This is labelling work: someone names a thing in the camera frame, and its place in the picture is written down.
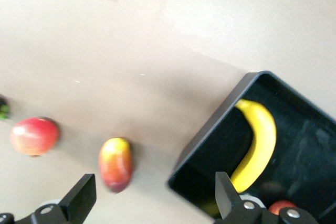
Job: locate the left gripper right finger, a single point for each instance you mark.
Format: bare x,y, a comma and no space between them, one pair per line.
228,203

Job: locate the dark purple mangosteen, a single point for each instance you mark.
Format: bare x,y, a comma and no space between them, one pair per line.
4,108

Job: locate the yellow banana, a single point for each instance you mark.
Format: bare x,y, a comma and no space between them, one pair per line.
262,134

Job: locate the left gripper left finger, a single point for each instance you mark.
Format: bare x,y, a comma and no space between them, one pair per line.
78,197

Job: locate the black plastic box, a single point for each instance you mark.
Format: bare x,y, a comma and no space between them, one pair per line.
302,142

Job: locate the red yellow apple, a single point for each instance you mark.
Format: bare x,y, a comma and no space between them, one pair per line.
279,206

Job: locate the red yellow mango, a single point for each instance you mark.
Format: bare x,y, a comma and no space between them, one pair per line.
115,163

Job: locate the red pomegranate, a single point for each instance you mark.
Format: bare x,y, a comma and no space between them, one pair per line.
34,136

